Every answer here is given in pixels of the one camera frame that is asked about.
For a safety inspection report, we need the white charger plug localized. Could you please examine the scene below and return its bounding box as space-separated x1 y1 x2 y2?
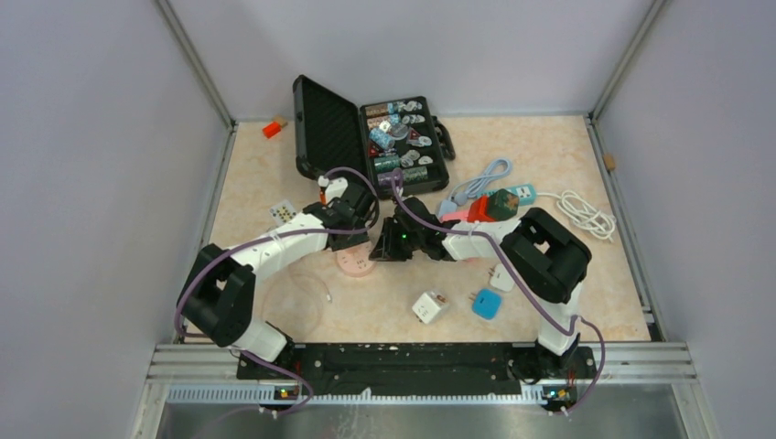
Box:
489 263 515 293

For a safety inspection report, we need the white multi-hole adapter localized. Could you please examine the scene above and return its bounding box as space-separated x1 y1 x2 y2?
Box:
269 199 297 226

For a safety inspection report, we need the blue charger plug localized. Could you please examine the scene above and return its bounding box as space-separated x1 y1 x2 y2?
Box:
469 288 502 320

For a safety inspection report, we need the round pink power socket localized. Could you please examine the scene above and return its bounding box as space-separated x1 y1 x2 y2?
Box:
335 247 376 278

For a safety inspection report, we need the red small block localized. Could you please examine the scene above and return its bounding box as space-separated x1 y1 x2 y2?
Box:
262 122 284 139

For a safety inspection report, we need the open black carrying case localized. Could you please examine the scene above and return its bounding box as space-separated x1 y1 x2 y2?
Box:
293 75 456 199

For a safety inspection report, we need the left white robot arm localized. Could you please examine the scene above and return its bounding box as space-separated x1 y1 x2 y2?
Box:
174 178 379 378

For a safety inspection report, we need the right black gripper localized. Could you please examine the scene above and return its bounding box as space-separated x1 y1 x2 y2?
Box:
371 217 425 262

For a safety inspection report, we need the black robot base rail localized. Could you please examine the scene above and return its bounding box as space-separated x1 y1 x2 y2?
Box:
236 342 598 402

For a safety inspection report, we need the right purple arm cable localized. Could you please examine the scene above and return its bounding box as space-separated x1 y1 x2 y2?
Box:
387 169 608 419

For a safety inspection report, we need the red cube plug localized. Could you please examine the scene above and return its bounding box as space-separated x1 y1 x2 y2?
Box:
467 196 497 223

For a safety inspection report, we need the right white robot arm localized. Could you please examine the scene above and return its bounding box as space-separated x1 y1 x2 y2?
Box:
369 197 592 377

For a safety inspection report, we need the light blue power strip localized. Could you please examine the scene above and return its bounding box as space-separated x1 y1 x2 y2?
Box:
436 199 458 220

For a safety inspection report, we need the pink triangular power socket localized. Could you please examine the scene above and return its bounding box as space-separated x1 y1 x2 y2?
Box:
440 210 469 222

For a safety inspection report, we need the light blue coiled cable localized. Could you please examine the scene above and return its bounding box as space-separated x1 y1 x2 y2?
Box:
449 157 513 208

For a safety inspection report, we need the teal small socket adapter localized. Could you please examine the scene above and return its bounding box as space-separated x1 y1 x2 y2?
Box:
508 184 537 207

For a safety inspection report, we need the white cartoon plug adapter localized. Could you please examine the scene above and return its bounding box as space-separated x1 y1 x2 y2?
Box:
411 291 450 325

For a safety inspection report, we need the white coiled cable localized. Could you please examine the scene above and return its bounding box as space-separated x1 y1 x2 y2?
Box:
536 189 617 243

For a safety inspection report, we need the dark green cube plug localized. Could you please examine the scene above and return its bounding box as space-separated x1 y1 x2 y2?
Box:
486 188 520 221

